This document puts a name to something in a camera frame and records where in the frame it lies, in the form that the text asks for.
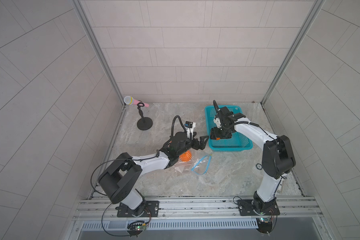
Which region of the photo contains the white ventilation grille strip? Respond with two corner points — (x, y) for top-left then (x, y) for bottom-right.
(82, 219), (259, 231)

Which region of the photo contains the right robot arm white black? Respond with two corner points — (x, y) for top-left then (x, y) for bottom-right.
(210, 101), (296, 216)

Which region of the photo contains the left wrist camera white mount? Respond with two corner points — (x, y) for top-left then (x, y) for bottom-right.
(184, 121), (196, 140)

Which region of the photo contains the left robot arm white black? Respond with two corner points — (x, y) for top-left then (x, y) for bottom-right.
(97, 115), (209, 217)

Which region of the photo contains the clear zip-top bag blue seal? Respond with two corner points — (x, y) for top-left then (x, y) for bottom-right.
(172, 149), (213, 176)

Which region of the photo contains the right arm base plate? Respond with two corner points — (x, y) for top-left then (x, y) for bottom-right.
(235, 199), (280, 216)

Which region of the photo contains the pink toy microphone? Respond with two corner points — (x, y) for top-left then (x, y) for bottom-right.
(124, 96), (150, 108)

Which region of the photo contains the teal plastic basket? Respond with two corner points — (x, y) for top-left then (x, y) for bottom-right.
(204, 104), (254, 151)

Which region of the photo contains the left circuit board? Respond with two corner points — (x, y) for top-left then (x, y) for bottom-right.
(127, 221), (148, 236)

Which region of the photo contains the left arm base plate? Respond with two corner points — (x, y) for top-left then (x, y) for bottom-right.
(117, 200), (160, 218)

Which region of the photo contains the circuit board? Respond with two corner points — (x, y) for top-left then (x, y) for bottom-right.
(256, 218), (274, 235)
(127, 221), (148, 236)

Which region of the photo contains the black microphone stand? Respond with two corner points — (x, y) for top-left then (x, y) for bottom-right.
(137, 102), (153, 131)

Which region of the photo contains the right circuit board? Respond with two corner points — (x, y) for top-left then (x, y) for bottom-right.
(256, 218), (274, 235)

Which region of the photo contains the aluminium mounting rail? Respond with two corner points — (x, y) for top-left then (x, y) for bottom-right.
(73, 196), (323, 220)

